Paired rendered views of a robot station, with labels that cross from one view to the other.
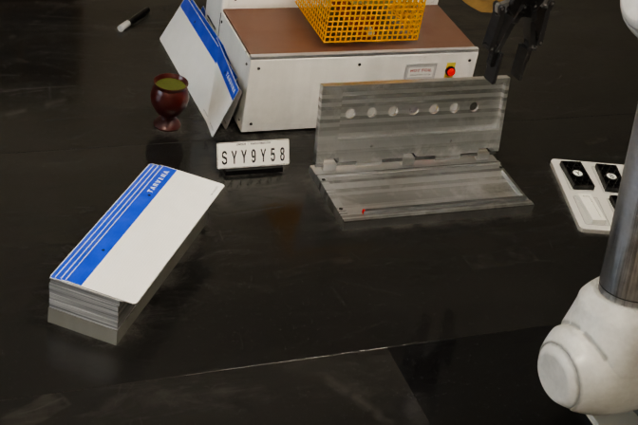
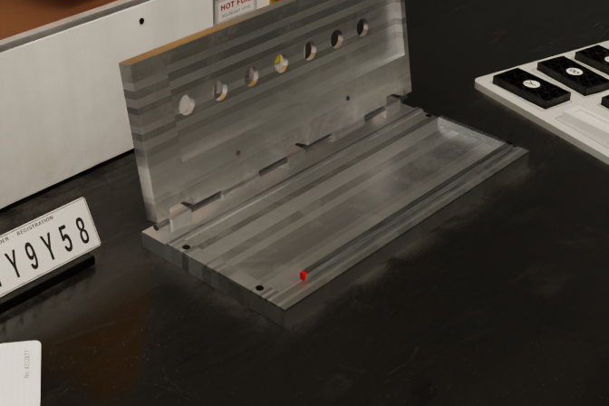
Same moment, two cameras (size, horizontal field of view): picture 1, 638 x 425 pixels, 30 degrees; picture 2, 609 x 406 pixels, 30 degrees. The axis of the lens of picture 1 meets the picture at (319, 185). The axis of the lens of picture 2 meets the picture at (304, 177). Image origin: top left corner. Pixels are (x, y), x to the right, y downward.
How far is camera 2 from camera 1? 137 cm
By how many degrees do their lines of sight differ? 20
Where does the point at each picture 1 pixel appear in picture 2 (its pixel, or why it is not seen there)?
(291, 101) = (46, 130)
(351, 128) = (196, 132)
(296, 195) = (153, 298)
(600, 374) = not seen: outside the picture
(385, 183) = (291, 209)
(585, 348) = not seen: outside the picture
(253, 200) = (82, 343)
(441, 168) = (351, 150)
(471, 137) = (372, 81)
